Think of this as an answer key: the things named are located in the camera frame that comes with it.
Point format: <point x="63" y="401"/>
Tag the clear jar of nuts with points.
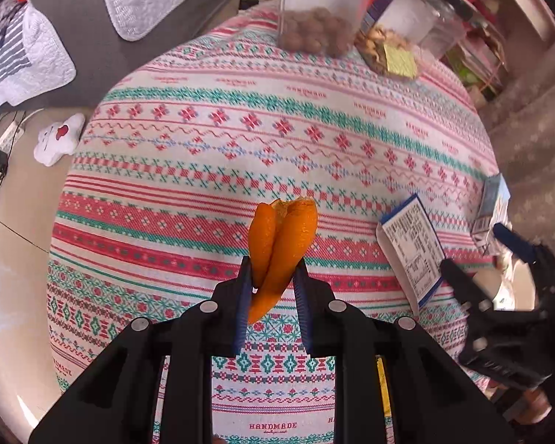
<point x="388" y="51"/>

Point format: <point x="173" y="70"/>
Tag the white plush toy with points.
<point x="58" y="141"/>

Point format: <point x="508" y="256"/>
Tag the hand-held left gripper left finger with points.
<point x="241" y="305"/>

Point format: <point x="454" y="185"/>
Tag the grey sofa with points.
<point x="83" y="32"/>

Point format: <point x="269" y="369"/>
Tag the beige flowered curtain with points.
<point x="536" y="148"/>

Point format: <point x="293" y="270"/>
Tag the striped grey white quilt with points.
<point x="134" y="4"/>

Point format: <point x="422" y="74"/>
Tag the long forked orange peel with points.
<point x="282" y="240"/>

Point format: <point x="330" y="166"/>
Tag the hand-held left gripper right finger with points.
<point x="303" y="307"/>

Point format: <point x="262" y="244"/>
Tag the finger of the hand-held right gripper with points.
<point x="513" y="240"/>
<point x="458" y="277"/>

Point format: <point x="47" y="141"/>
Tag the pile of bags and papers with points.
<point x="476" y="64"/>

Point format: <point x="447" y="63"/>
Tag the white power strip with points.
<point x="4" y="141"/>

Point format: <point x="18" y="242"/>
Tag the patterned red green tablecloth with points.
<point x="212" y="148"/>

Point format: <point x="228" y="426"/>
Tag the light blue small carton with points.
<point x="490" y="203"/>

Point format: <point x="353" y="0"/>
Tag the clear jar of brown balls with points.
<point x="314" y="27"/>

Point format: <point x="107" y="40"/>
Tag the yellow snack packet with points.
<point x="383" y="384"/>

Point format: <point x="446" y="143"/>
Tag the blue white labelled box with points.
<point x="407" y="240"/>

